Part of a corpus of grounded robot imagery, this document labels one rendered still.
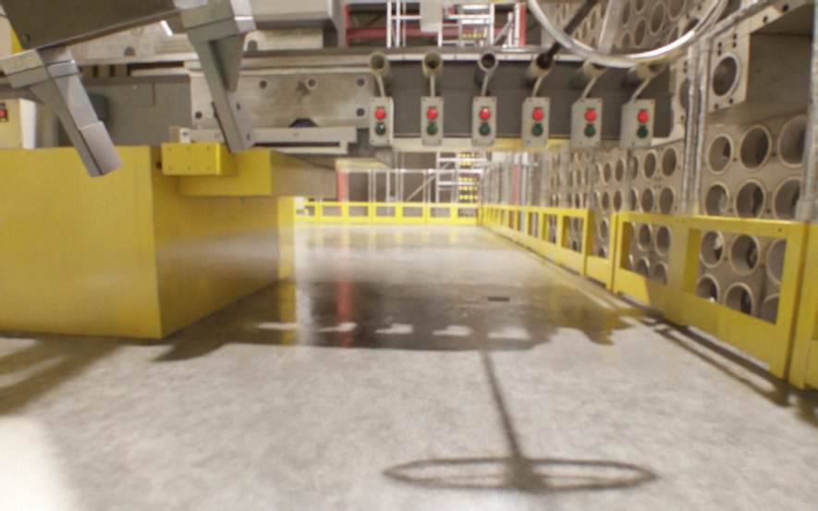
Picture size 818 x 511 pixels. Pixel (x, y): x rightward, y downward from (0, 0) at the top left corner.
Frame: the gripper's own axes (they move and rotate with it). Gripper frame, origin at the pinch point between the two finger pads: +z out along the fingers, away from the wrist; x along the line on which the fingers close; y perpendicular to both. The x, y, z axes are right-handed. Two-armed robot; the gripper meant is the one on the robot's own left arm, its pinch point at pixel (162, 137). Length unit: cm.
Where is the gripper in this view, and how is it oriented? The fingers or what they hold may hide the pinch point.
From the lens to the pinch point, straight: 40.2
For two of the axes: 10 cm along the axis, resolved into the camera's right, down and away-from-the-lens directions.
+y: 0.8, -5.1, 8.6
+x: -9.8, 1.0, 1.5
